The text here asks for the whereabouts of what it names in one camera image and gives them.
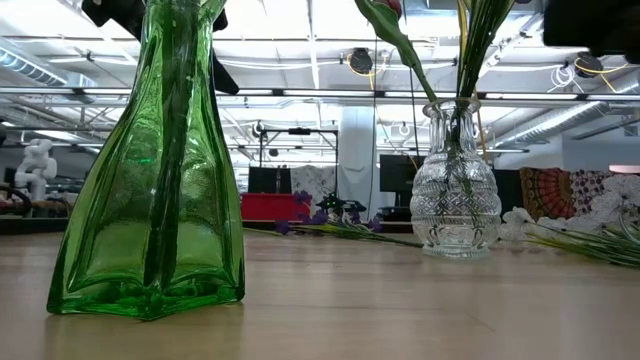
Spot white floral cloth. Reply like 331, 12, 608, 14
290, 164, 338, 207

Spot clear cut-glass vase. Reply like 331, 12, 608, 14
409, 97, 503, 260

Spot red cabinet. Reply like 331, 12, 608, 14
240, 192, 312, 223

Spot white tulip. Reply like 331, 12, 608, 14
143, 0, 197, 301

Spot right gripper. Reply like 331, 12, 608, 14
542, 0, 640, 65

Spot green glass vase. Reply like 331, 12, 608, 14
46, 0, 246, 322

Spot red tulip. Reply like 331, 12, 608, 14
353, 0, 454, 151

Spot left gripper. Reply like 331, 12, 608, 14
81, 0, 241, 96

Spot orange mandala cloth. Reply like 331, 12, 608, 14
519, 166, 577, 222

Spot white purple dotted cloth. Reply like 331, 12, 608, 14
569, 168, 617, 207

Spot black camera stand frame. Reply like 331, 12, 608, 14
258, 126, 340, 196

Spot black ceiling cable reel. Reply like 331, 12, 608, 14
348, 46, 374, 76
573, 51, 605, 80

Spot black monitor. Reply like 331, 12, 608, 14
378, 153, 426, 194
247, 165, 293, 195

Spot black panel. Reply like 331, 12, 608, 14
492, 168, 525, 216

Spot black device green lights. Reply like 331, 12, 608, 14
315, 192, 369, 225

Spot white blossom spray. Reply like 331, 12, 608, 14
498, 173, 640, 269

